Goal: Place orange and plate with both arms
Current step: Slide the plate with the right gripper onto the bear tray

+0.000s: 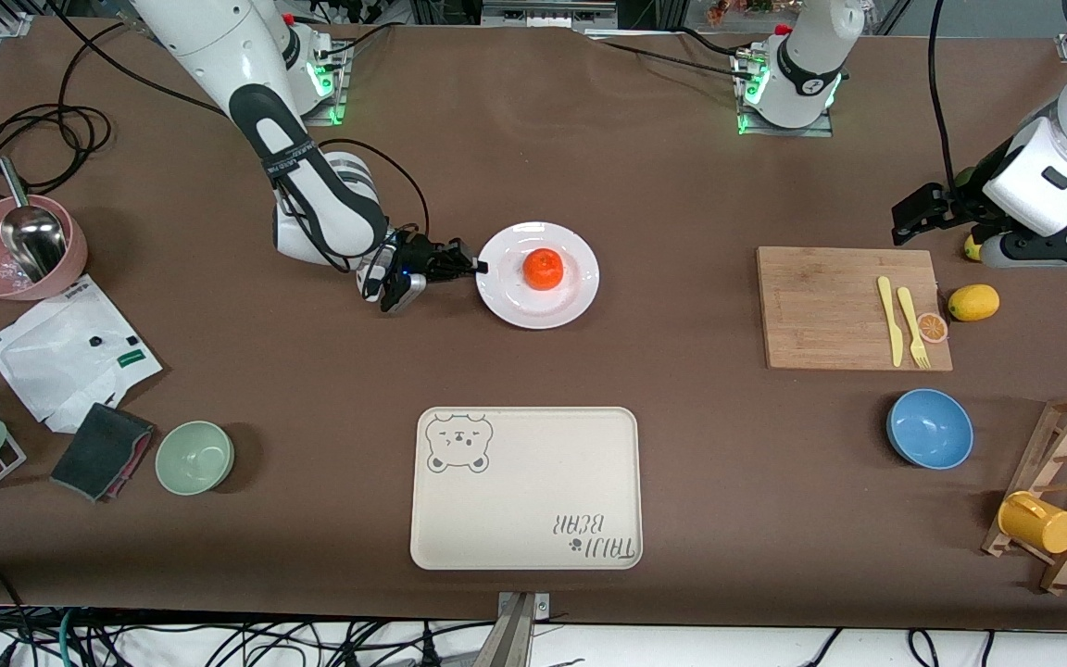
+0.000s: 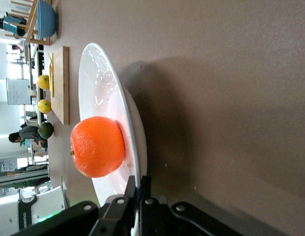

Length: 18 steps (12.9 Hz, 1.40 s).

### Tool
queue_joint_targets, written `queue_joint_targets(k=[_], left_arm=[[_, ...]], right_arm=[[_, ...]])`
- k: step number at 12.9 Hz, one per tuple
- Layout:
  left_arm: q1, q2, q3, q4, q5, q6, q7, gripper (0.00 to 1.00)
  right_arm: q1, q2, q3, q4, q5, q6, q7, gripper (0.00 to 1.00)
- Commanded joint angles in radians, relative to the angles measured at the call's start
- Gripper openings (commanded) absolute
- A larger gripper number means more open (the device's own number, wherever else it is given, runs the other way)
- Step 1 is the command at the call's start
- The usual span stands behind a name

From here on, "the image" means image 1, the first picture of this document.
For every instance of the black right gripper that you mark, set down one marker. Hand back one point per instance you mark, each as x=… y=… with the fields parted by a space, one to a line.
x=419 y=254

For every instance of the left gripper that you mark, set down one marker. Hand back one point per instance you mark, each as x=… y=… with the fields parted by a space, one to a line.
x=953 y=204

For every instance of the white round plate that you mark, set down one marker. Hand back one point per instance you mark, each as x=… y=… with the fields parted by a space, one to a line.
x=506 y=296

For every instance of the orange fruit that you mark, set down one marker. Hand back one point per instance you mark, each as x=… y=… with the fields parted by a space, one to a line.
x=544 y=269

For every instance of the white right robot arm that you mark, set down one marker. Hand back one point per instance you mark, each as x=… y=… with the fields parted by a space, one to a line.
x=209 y=46

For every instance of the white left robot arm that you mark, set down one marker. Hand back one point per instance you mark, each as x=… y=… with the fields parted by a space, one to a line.
x=802 y=65

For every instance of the dark green avocado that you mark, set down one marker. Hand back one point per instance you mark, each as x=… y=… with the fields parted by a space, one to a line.
x=963 y=176

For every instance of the yellow lemon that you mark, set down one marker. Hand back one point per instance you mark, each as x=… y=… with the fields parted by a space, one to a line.
x=973 y=303
x=971 y=248

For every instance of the yellow plastic fork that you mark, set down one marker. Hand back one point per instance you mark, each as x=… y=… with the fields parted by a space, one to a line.
x=911 y=324

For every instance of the toy orange slice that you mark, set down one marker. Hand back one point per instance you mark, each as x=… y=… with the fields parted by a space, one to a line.
x=933 y=328

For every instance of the yellow plastic knife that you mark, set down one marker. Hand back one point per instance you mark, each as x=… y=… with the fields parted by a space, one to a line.
x=889 y=320

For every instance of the wooden cutting board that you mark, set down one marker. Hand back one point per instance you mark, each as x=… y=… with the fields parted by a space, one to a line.
x=802 y=343

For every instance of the blue bowl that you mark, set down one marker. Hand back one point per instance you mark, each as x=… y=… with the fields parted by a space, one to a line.
x=930 y=428

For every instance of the cream bear print tray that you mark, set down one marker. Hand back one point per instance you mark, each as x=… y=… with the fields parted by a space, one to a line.
x=533 y=500

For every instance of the colourful toy pile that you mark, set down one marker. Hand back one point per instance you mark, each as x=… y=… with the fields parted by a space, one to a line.
x=737 y=9

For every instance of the light green bowl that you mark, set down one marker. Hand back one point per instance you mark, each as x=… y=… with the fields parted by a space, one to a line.
x=194 y=457

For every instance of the yellow mug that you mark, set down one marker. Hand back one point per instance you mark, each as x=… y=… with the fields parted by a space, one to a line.
x=1043 y=528

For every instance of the grey metal bar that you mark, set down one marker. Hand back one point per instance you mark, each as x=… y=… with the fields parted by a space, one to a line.
x=510 y=639

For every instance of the dark grey folded cloth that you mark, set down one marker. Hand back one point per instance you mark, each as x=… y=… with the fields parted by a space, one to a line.
x=98 y=449

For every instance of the white plastic bag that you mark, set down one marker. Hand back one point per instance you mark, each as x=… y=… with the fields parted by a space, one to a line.
x=52 y=361

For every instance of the metal scoop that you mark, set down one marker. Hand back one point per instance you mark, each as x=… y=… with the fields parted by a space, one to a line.
x=31 y=236

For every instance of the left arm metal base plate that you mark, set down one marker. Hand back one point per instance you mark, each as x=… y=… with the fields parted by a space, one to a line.
x=788 y=131

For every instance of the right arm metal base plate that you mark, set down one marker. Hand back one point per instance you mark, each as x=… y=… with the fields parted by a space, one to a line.
x=330 y=116

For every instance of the silver aluminium frame beam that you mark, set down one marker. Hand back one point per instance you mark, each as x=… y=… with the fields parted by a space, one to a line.
x=547 y=13

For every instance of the small metal table bracket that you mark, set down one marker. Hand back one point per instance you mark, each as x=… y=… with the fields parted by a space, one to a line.
x=541 y=604

